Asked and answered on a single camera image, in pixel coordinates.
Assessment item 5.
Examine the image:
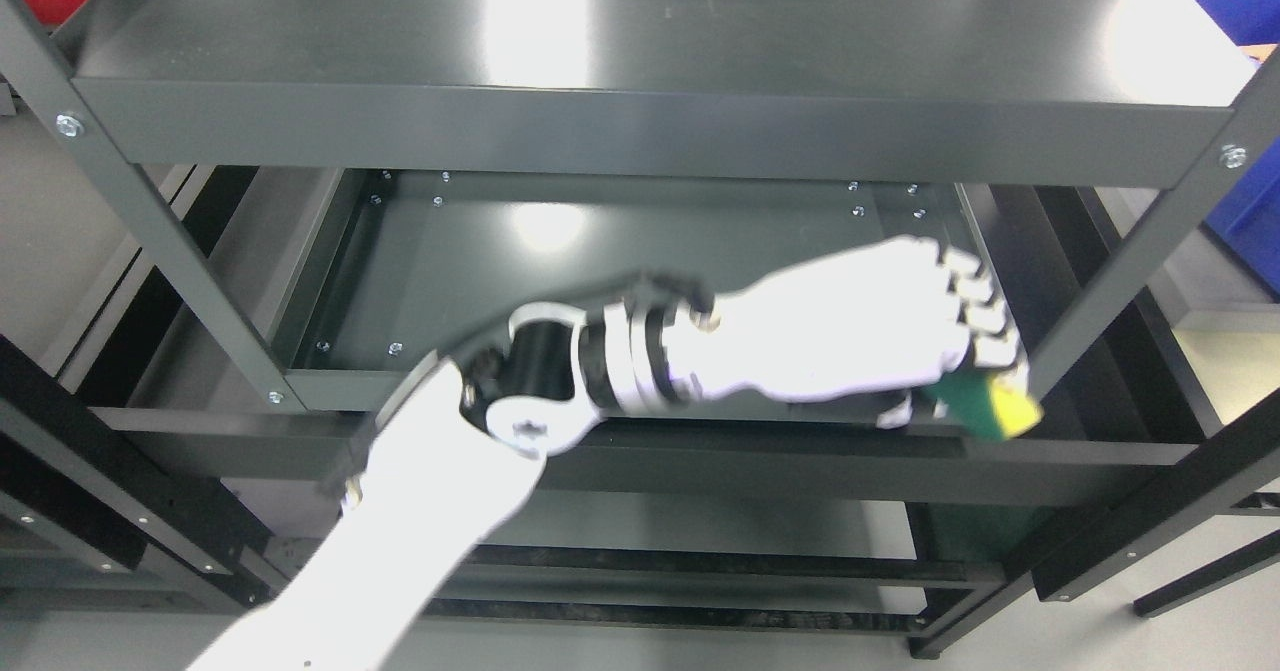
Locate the blue plastic bin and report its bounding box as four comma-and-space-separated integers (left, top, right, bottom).
1165, 0, 1280, 302

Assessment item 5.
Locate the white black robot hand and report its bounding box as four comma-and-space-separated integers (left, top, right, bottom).
662, 236, 1033, 403

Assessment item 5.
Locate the dark metal shelf rack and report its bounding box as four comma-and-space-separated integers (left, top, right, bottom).
3, 0, 1277, 659

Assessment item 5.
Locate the green yellow sponge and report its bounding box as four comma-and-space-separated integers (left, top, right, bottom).
922, 370, 1044, 441

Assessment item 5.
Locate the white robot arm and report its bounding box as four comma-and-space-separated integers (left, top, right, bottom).
191, 275, 716, 670

